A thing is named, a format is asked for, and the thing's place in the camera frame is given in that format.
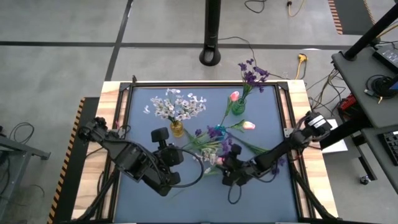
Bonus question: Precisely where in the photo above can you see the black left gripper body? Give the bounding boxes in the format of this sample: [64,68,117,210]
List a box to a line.
[155,144,185,174]

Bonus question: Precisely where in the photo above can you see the yellow glass vase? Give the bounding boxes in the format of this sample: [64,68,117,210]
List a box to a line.
[169,120,185,139]

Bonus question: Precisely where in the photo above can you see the black cable loop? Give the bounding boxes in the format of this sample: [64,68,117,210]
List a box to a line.
[8,121,35,146]

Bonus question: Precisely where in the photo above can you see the black floor cable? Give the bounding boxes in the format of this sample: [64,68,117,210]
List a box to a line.
[217,36,299,80]
[244,0,268,14]

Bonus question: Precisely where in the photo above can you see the white paper sheet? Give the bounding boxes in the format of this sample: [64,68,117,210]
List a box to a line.
[322,119,349,155]

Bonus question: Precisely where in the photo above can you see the yellow cable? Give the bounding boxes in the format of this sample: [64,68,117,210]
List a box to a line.
[286,0,307,18]

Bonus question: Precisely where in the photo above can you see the blue-grey table mat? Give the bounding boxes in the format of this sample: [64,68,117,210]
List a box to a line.
[114,85,299,223]

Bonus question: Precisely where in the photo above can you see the black floor mat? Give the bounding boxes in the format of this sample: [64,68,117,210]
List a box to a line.
[334,0,376,35]
[49,96,101,224]

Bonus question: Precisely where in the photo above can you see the green glass vase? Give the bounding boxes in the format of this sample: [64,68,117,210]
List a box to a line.
[231,98,247,116]

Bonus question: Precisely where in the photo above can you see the grey desk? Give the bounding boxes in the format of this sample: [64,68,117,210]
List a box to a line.
[330,43,398,195]

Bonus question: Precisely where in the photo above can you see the coiled black cable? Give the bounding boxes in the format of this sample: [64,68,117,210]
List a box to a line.
[364,73,398,101]

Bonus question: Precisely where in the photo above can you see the black table frame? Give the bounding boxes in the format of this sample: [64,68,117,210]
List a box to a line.
[95,74,338,224]

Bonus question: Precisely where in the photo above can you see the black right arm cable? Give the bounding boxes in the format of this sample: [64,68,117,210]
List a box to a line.
[227,183,243,205]

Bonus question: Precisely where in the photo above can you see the yellow power plug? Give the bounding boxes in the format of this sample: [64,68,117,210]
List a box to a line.
[294,53,308,80]

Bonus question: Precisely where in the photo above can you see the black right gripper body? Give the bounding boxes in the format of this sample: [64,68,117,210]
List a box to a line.
[223,154,253,184]

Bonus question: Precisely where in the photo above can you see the black diagonal pole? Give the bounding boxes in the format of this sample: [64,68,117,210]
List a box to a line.
[343,2,398,62]

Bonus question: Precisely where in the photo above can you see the black keyboard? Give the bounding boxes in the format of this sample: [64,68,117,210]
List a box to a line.
[377,130,398,166]

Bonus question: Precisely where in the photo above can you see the pink artificial tulip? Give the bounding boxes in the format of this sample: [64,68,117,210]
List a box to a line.
[219,90,241,128]
[226,119,256,131]
[201,156,225,177]

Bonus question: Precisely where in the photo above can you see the yellow-black hazard tape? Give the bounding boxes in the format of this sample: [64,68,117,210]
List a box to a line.
[46,98,86,224]
[327,0,344,35]

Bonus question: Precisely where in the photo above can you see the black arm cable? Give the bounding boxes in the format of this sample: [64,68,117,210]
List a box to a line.
[227,183,243,205]
[169,147,205,189]

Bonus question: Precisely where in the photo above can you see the red box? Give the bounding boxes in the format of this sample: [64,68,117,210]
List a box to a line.
[338,93,358,112]

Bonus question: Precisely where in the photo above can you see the black pole stand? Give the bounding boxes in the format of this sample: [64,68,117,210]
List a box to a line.
[198,0,222,67]

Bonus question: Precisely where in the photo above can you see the black caster wheel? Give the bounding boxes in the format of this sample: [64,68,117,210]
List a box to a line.
[359,174,373,187]

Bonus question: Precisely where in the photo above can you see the black support strut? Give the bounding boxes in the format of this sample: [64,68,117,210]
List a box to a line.
[290,169,338,222]
[74,169,121,222]

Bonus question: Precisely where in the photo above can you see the blue glass vase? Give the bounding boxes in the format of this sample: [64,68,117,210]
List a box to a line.
[215,123,228,138]

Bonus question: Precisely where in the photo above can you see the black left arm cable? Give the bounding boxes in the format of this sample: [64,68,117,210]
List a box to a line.
[169,147,205,189]

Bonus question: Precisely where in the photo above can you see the black desk device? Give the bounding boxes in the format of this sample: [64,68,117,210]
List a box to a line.
[372,43,398,74]

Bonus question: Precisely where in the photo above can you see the tangled cable bundle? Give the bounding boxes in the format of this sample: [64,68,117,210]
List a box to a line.
[306,68,343,111]

